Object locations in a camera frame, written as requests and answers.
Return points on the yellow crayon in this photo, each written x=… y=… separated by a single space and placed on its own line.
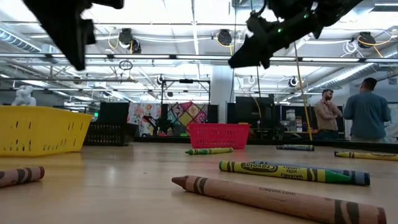
x=367 y=155

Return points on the light bar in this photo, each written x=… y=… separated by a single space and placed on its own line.
x=140 y=56

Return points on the blue crayon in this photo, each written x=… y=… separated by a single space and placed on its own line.
x=360 y=178
x=295 y=148

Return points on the floral cloth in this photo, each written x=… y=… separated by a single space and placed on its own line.
x=136 y=115

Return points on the person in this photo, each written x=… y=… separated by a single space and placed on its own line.
x=367 y=115
x=326 y=119

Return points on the white column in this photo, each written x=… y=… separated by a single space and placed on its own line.
x=222 y=93

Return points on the small black robot arm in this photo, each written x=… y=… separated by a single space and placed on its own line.
x=161 y=124

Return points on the silver air duct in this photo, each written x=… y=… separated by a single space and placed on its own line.
x=18 y=42

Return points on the patchwork quilt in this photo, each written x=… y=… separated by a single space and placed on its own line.
x=186 y=118

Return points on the brown crayon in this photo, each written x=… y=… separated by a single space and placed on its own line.
x=21 y=175
x=264 y=198

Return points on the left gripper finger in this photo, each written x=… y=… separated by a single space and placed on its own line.
x=89 y=31
x=62 y=28

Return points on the black table frame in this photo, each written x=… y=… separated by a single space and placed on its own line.
x=342 y=143

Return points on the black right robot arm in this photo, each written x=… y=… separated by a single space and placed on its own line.
x=326 y=9

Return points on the black machine cabinet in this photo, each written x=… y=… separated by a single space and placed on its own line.
x=248 y=112

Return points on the red slotted plastic basket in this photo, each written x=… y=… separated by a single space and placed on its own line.
x=217 y=135

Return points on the white robot figure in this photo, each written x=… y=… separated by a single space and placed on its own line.
x=25 y=98

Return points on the yellow slotted plastic basket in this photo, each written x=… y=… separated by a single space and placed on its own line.
x=40 y=130

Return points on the black stand frame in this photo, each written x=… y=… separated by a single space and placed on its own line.
x=186 y=81

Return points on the black slotted plastic basket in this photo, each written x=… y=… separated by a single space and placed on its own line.
x=109 y=135

